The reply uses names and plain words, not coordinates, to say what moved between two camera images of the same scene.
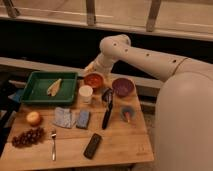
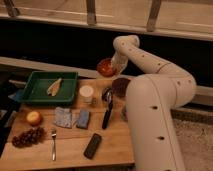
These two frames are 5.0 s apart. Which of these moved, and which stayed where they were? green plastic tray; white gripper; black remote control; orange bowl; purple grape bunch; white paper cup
Moved: orange bowl; white gripper
Stayed: purple grape bunch; white paper cup; black remote control; green plastic tray
